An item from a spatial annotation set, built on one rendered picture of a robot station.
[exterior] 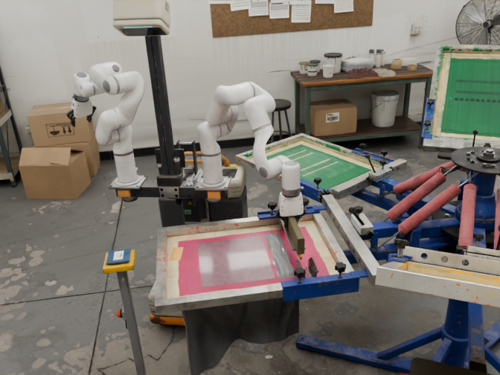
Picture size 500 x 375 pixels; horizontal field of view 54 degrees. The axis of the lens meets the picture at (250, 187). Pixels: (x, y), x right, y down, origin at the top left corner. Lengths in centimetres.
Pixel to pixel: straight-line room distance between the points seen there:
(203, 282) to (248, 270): 19
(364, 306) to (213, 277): 159
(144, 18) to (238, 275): 110
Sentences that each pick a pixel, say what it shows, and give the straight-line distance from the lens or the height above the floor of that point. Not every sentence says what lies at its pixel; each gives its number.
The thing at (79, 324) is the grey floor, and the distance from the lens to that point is 352.
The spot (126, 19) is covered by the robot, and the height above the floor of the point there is 193.
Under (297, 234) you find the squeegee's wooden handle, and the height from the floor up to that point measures 114.
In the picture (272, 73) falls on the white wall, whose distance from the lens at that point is 581.
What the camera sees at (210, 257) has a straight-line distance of 217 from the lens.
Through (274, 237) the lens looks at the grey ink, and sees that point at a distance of 227.
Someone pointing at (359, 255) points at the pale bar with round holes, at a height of 103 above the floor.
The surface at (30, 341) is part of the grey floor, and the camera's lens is 353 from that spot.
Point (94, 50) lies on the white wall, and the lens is 571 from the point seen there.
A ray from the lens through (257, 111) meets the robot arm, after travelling 200.
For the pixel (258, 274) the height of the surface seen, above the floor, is 96.
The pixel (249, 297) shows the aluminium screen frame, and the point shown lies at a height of 97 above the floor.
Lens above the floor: 216
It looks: 26 degrees down
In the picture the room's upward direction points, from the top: 3 degrees counter-clockwise
